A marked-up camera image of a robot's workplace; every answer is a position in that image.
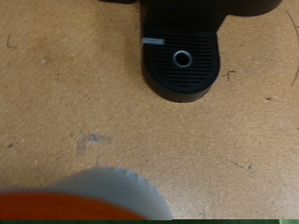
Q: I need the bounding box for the black Keurig coffee machine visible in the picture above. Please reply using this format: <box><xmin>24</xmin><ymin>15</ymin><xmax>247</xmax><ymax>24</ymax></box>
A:
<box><xmin>136</xmin><ymin>0</ymin><xmax>283</xmax><ymax>104</ymax></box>

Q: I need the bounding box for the white orange-rimmed coffee pod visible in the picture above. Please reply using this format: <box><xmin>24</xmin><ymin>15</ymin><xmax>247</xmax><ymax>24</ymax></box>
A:
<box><xmin>0</xmin><ymin>166</ymin><xmax>174</xmax><ymax>220</ymax></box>

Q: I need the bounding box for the grey tape strip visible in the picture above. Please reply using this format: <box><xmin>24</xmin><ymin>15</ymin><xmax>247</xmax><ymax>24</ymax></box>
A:
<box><xmin>141</xmin><ymin>36</ymin><xmax>166</xmax><ymax>47</ymax></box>

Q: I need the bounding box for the silver metal ring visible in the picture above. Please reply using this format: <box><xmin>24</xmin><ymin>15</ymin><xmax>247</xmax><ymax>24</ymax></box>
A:
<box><xmin>172</xmin><ymin>49</ymin><xmax>193</xmax><ymax>69</ymax></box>

